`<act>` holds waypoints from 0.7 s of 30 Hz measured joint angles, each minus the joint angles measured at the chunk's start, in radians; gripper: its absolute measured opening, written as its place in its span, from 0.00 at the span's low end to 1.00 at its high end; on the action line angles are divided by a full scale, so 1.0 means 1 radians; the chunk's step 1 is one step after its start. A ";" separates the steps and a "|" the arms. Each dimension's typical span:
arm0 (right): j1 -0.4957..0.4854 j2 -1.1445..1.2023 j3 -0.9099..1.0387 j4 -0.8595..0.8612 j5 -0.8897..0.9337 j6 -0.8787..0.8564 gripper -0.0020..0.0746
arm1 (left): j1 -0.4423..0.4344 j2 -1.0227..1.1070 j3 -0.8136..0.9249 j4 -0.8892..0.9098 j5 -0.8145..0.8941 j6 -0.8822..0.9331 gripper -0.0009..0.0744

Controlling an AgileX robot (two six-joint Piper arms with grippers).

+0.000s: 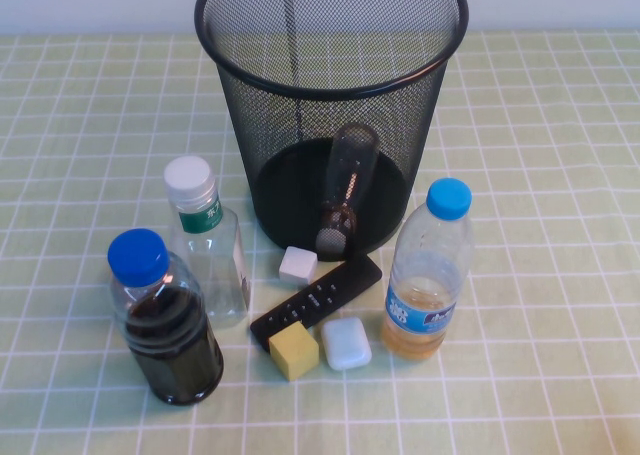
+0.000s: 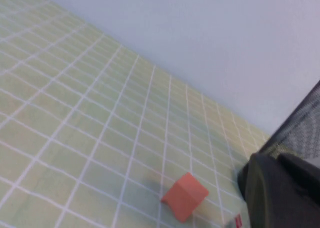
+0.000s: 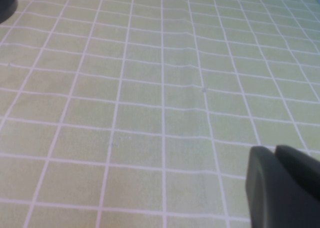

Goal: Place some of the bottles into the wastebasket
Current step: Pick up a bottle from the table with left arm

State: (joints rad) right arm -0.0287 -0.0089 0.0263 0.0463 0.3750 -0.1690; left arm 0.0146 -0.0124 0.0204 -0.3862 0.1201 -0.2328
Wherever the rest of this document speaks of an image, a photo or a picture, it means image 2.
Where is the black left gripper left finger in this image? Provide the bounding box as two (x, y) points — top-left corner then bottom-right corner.
(237, 152), (320, 228)

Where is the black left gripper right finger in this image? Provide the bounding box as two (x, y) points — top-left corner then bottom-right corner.
(277, 153), (320, 203)

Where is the black mesh wastebasket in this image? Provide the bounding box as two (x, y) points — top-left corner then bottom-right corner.
(257, 80), (320, 161)

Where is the green white checkered tablecloth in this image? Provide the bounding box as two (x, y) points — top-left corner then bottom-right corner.
(0, 0), (278, 228)

